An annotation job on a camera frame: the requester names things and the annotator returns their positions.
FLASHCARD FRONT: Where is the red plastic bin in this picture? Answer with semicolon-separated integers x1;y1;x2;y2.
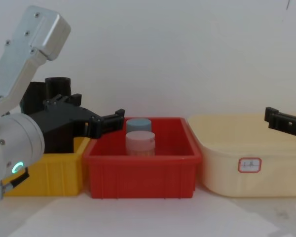
82;117;203;199

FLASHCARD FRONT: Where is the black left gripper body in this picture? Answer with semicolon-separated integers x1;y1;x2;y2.
21;77;101;154

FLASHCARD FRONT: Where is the cream plastic tub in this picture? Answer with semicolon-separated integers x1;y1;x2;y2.
187;113;296;198

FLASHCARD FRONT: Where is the yellow plastic bin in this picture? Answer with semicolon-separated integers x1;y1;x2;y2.
0;137;91;198

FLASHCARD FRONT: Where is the jar with blue lid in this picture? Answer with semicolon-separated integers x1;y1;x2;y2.
126;118;152;134

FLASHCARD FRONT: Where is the jar with pink lid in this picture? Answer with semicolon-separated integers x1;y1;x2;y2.
125;131;156;157

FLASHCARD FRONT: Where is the white label with red border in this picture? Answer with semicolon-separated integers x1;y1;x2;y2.
237;157;262;174

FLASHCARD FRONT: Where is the dark cable with silver plug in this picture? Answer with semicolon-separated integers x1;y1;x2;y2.
0;166;30;202

